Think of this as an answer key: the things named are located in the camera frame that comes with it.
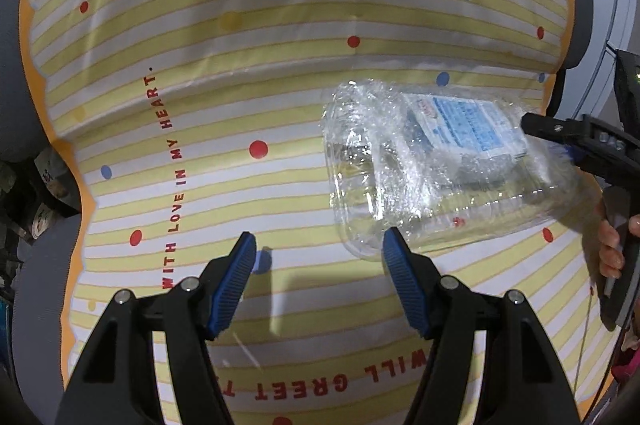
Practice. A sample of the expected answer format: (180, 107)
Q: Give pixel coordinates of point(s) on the crushed clear plastic bottle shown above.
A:
(430, 170)

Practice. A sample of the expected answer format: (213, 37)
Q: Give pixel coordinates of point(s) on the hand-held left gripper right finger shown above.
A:
(405, 275)

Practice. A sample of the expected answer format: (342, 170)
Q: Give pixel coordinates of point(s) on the yellow striped dotted cloth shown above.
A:
(225, 80)

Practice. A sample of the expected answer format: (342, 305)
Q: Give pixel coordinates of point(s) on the grey office chair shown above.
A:
(30, 305)

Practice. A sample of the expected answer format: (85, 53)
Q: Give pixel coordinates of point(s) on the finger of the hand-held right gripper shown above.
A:
(545, 127)
(585, 165)

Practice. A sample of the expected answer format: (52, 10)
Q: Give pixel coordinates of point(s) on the person's right hand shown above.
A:
(607, 245)

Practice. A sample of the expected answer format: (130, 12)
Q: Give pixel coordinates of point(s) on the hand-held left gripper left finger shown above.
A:
(232, 275)

